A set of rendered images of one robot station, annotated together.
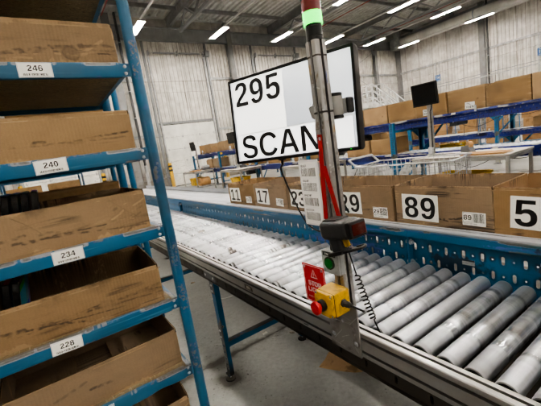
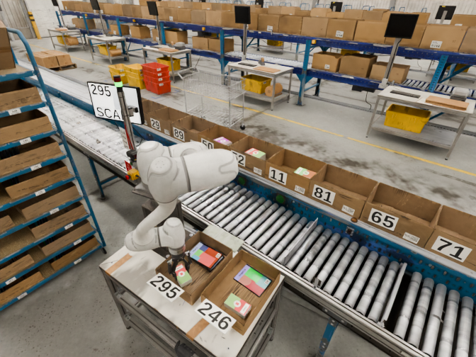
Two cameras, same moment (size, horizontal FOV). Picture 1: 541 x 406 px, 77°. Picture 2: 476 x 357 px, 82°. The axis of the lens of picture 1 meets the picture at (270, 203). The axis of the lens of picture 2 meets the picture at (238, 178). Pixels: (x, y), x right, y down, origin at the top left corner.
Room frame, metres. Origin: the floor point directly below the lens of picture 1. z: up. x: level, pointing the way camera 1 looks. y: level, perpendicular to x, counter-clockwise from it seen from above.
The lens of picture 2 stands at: (-1.24, -0.38, 2.17)
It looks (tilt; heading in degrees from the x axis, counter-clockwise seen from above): 35 degrees down; 342
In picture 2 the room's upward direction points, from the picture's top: 1 degrees clockwise
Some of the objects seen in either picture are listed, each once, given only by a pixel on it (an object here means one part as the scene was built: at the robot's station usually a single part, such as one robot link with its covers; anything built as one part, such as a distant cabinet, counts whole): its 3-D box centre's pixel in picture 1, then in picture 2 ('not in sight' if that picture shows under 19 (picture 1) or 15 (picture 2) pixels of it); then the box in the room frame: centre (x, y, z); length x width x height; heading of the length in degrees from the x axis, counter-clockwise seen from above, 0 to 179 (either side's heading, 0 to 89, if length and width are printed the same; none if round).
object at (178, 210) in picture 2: not in sight; (164, 222); (0.15, -0.34, 0.91); 0.26 x 0.26 x 0.33; 39
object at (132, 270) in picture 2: not in sight; (190, 272); (-0.15, -0.44, 0.74); 1.00 x 0.58 x 0.03; 39
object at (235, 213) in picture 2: not in sight; (239, 210); (0.32, -0.91, 0.72); 0.52 x 0.05 x 0.05; 123
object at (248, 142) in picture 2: not in sight; (256, 155); (0.72, -1.20, 0.96); 0.39 x 0.29 x 0.17; 33
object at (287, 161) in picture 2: not in sight; (295, 171); (0.39, -1.41, 0.96); 0.39 x 0.29 x 0.17; 33
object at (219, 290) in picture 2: not in sight; (241, 287); (-0.39, -0.70, 0.80); 0.38 x 0.28 x 0.10; 127
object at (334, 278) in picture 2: not in sight; (341, 266); (-0.39, -1.38, 0.72); 0.52 x 0.05 x 0.05; 123
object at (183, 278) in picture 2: not in sight; (181, 275); (-0.18, -0.39, 0.77); 0.13 x 0.07 x 0.04; 18
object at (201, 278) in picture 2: not in sight; (195, 264); (-0.15, -0.48, 0.80); 0.38 x 0.28 x 0.10; 127
